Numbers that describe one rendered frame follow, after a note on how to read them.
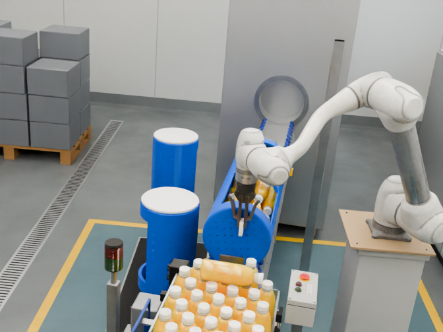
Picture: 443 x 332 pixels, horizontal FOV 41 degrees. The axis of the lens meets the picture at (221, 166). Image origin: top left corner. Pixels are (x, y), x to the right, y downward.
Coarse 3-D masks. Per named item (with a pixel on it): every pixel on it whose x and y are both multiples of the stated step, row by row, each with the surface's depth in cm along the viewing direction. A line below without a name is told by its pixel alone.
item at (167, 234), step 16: (144, 208) 274; (160, 224) 271; (176, 224) 271; (192, 224) 278; (160, 240) 274; (176, 240) 275; (192, 240) 282; (160, 256) 278; (176, 256) 278; (192, 256) 286; (144, 272) 303; (160, 272) 281; (144, 288) 289; (160, 288) 284
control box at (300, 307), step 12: (312, 276) 217; (312, 288) 210; (288, 300) 202; (300, 300) 202; (312, 300) 202; (288, 312) 204; (300, 312) 203; (312, 312) 202; (300, 324) 205; (312, 324) 204
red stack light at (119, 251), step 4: (104, 244) 197; (104, 248) 197; (108, 248) 195; (120, 248) 196; (104, 252) 197; (108, 252) 195; (112, 252) 195; (116, 252) 195; (120, 252) 196; (108, 256) 196; (112, 256) 196; (116, 256) 196; (120, 256) 197
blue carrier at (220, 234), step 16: (272, 144) 308; (224, 192) 254; (224, 208) 236; (256, 208) 239; (208, 224) 239; (224, 224) 238; (256, 224) 235; (272, 224) 245; (208, 240) 242; (224, 240) 241; (240, 240) 239; (256, 240) 238; (240, 256) 242; (256, 256) 241
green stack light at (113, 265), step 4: (104, 256) 198; (104, 260) 198; (108, 260) 196; (112, 260) 196; (116, 260) 196; (120, 260) 198; (104, 264) 199; (108, 264) 197; (112, 264) 197; (116, 264) 197; (120, 264) 198; (104, 268) 199; (108, 268) 198; (112, 268) 197; (116, 268) 198; (120, 268) 199
